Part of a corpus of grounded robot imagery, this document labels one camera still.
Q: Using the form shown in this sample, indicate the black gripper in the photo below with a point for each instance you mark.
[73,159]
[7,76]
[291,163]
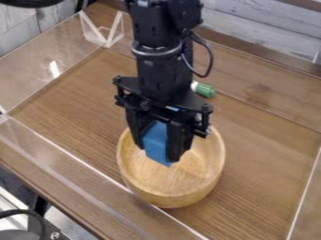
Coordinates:
[184,113]

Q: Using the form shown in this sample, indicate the blue rectangular block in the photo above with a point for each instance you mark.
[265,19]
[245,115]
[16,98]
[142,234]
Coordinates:
[155,144]

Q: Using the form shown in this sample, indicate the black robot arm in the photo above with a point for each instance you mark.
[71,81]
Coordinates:
[162,43]

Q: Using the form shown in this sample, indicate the brown wooden bowl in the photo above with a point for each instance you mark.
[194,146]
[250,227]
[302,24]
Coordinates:
[182,184]

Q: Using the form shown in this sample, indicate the green white marker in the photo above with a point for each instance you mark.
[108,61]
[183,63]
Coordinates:
[202,89]

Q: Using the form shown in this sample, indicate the clear acrylic tray walls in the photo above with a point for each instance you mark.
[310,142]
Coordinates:
[60,126]

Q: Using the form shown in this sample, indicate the black metal table frame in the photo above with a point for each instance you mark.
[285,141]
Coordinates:
[23,210]

